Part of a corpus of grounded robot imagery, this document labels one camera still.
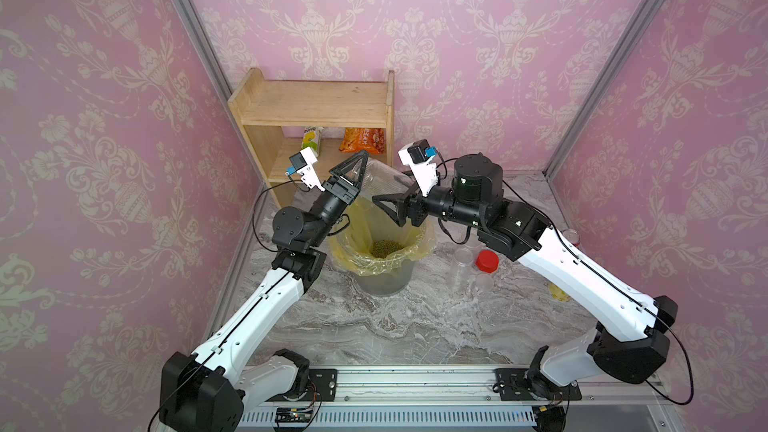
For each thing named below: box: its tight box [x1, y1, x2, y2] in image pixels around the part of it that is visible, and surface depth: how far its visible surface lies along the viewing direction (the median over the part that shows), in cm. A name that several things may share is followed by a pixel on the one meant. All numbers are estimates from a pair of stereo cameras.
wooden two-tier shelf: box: [228, 68, 395, 208], surface depth 83 cm
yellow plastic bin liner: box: [328, 195, 437, 276], surface depth 69 cm
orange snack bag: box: [339, 127, 385, 154], surface depth 98 cm
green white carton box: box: [301, 126, 324, 160], surface depth 98 cm
